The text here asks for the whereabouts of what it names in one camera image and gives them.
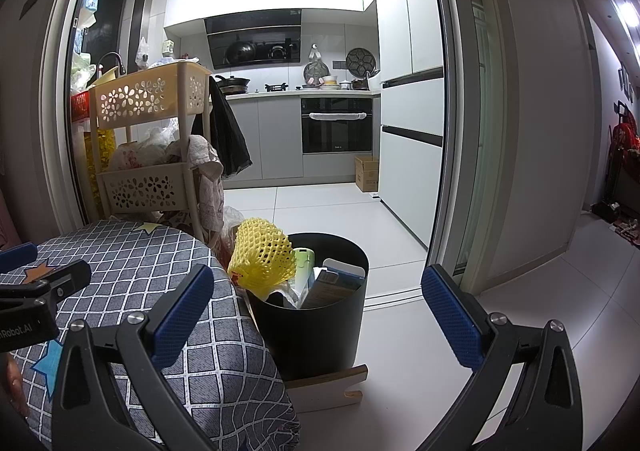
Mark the beige flower-cutout storage rack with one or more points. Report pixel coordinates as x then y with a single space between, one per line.
130 101

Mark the red basket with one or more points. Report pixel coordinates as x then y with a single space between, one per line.
80 108

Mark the black trash bin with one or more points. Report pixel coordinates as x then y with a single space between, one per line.
310 341

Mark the white and blue box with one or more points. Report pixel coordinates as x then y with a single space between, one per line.
340 276

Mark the pale pink hanging cloth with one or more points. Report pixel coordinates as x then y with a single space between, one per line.
210 191

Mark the person's left hand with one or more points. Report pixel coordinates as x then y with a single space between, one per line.
10 381

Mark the clear plastic bag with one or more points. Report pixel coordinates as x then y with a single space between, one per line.
230 236

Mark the cardboard box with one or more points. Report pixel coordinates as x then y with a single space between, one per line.
367 173

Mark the black range hood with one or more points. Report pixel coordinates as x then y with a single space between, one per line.
250 26

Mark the black kitchen faucet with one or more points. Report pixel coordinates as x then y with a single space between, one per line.
120 62

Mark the red hanging decoration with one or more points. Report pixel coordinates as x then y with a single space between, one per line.
625 141

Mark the round metal tray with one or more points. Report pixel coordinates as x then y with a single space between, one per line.
361 61

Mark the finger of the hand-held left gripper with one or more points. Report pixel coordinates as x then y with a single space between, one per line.
60 283
17 256

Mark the yellow foam fruit net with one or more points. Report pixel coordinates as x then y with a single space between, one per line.
262 251

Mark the wooden board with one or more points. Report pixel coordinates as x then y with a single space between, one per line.
330 391

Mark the dark hanging jacket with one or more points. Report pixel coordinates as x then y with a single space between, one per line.
227 141

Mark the black wok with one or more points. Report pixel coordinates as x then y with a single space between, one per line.
232 82

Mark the green and white bottle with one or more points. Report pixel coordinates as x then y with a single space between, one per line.
304 266

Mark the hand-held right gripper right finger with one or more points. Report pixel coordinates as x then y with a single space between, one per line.
452 316

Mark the white refrigerator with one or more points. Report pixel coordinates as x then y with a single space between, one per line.
410 131

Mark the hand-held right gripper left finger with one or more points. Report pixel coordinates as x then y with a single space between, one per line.
182 316

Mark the black built-in oven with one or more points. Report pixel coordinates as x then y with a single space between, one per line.
335 136

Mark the crumpled white tissue paper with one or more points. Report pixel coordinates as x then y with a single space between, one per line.
287 298

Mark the white plastic bag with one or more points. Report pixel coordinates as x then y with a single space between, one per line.
135 151

